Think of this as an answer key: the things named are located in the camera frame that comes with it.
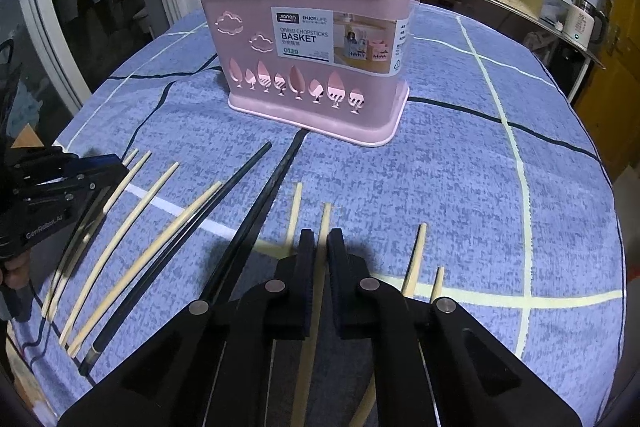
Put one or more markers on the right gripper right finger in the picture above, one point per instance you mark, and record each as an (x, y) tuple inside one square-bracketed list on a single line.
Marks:
[(434, 364)]

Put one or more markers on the blue checked tablecloth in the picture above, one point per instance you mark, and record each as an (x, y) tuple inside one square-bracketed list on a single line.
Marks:
[(519, 209)]

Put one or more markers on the white electric kettle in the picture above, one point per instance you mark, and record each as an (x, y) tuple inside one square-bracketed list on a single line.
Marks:
[(585, 24)]

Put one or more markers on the metal kitchen shelf table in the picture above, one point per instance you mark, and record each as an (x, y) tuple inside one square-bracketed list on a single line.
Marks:
[(568, 63)]

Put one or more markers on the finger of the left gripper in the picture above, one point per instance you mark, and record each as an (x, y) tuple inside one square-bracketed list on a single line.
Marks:
[(94, 167), (81, 193)]

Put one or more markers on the yellow wooden door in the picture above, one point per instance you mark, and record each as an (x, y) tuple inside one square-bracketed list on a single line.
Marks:
[(609, 104)]

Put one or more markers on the person's left hand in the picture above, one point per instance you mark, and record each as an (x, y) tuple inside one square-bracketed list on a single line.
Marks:
[(15, 271)]

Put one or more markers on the pink chopstick basket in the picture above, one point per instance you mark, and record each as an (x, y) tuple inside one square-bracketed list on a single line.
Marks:
[(330, 66)]

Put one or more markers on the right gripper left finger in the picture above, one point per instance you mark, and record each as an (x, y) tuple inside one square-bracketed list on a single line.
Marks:
[(209, 365)]

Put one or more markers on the black chopstick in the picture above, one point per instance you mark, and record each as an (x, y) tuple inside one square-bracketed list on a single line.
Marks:
[(147, 268), (220, 285)]

